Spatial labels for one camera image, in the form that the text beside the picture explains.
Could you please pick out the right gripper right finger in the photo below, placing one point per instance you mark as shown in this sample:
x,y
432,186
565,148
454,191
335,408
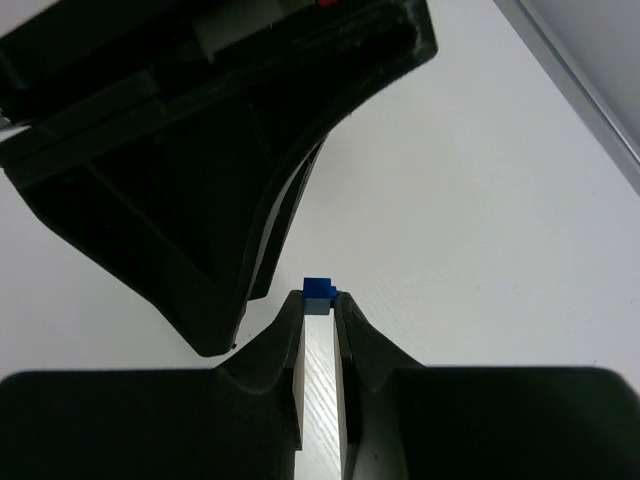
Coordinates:
x,y
400,419

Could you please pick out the small blue lego half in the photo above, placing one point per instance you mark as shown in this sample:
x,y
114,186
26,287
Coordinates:
x,y
319,295

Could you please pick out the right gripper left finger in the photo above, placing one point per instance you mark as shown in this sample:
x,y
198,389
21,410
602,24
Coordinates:
x,y
239,420

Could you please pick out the aluminium table frame rail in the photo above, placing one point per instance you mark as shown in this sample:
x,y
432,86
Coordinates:
x,y
590,50

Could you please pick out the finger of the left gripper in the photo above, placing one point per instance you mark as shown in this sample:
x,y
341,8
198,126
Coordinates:
x,y
286,210
157,137

